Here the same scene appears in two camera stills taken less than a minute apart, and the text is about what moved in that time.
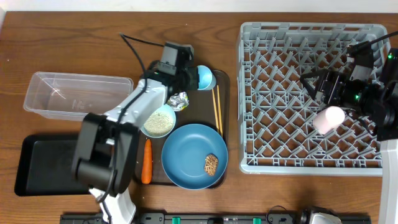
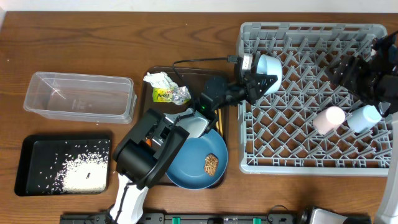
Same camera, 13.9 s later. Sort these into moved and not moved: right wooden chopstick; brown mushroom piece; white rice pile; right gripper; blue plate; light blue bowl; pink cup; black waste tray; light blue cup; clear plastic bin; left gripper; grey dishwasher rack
Moved: light blue cup; left gripper; right gripper; white rice pile; light blue bowl
Not moved: blue plate; brown mushroom piece; grey dishwasher rack; pink cup; black waste tray; right wooden chopstick; clear plastic bin
